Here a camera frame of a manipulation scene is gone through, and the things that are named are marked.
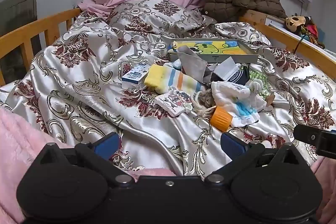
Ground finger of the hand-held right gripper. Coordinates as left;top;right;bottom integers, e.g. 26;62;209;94
293;124;336;157

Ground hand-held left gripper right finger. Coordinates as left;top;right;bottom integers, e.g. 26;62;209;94
205;132;305;184

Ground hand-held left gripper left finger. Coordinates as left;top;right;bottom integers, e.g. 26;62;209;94
34;132;135;184

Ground white towel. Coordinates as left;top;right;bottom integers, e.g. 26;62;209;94
211;80;267;128

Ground beige drawstring bag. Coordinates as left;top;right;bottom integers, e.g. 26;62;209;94
193;89;218;117

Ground dark striped sock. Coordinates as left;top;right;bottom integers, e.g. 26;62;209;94
227;67;251;85

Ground cartoon printed packet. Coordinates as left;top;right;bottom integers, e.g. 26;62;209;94
154;89;193;118

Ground grey box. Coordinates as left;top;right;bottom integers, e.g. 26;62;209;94
168;39;259;64

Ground yellow striped cloth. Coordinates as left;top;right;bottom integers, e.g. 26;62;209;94
144;64;204;94

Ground grey cloth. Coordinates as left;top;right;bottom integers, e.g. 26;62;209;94
176;47;221;83

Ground blue white milk carton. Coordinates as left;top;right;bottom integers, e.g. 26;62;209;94
121;63;150;90

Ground jar of green paper stars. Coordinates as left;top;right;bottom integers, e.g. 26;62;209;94
248;67;275;106

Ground grey face mask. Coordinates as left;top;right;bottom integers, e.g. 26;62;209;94
215;56;240;81

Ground pink fluffy fabric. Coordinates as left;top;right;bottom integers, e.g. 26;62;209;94
0;106;336;224

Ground colourful cartoon cloth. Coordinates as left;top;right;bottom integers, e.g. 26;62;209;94
172;40;250;54

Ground cartoon mouse plush toy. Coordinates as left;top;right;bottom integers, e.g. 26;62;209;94
286;13;326;48

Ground black cable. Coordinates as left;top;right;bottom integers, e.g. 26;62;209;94
294;35;309;55

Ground wooden bed frame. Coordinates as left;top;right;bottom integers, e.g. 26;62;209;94
0;7;336;86

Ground grey framed wall panel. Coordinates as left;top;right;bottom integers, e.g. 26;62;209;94
0;0;37;37

